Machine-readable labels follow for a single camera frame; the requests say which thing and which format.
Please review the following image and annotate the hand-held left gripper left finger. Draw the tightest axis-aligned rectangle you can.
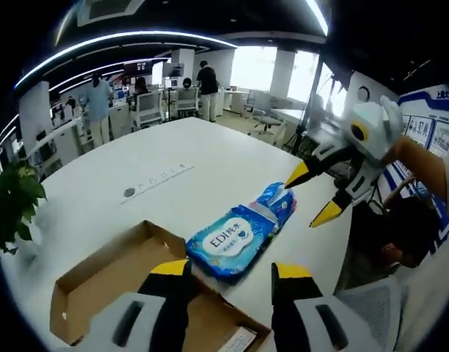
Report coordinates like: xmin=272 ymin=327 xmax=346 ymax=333
xmin=76 ymin=257 xmax=194 ymax=352

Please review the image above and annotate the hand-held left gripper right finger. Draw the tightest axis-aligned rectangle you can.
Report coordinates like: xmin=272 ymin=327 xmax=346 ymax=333
xmin=270 ymin=261 xmax=386 ymax=352

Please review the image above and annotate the blue plastic packet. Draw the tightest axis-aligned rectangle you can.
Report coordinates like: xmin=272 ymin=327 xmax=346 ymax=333
xmin=247 ymin=180 xmax=298 ymax=236

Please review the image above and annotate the brown cardboard shoe box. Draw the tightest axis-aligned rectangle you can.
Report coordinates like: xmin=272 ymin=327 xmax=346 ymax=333
xmin=49 ymin=219 xmax=272 ymax=352

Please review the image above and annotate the blue wet wipes pack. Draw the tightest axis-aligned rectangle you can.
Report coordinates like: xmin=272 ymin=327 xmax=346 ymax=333
xmin=185 ymin=203 xmax=281 ymax=286

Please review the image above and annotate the black tripod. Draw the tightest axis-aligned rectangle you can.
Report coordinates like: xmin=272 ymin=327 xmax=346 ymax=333
xmin=282 ymin=82 xmax=323 ymax=157

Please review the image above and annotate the grey office chair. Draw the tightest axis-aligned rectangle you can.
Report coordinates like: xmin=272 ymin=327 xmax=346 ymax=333
xmin=246 ymin=106 xmax=286 ymax=139

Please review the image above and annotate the grey mesh chair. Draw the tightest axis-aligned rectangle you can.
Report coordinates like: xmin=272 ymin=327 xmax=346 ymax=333
xmin=336 ymin=276 xmax=407 ymax=352

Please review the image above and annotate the white table socket strip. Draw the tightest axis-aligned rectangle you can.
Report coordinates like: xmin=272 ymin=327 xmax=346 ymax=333
xmin=117 ymin=164 xmax=196 ymax=207

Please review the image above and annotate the straight ceiling light strip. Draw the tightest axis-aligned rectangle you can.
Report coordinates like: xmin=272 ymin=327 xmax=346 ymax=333
xmin=304 ymin=0 xmax=330 ymax=37

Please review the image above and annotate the white office chair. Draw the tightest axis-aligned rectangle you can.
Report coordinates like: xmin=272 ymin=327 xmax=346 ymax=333
xmin=175 ymin=87 xmax=201 ymax=119
xmin=131 ymin=90 xmax=164 ymax=130

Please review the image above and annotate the green potted plant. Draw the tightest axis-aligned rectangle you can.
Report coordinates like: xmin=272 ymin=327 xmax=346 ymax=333
xmin=0 ymin=158 xmax=48 ymax=257

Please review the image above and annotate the curved ceiling light strip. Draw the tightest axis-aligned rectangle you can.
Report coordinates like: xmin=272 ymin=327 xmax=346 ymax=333
xmin=14 ymin=31 xmax=239 ymax=89

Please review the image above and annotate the ceiling air conditioner unit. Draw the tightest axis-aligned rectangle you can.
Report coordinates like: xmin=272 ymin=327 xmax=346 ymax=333
xmin=76 ymin=0 xmax=145 ymax=27

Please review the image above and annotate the blue white wall board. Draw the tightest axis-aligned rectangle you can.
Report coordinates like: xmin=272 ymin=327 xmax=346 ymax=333
xmin=395 ymin=87 xmax=449 ymax=157

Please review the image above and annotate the dark wall screen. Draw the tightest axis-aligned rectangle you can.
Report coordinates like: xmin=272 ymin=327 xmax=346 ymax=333
xmin=123 ymin=60 xmax=154 ymax=76

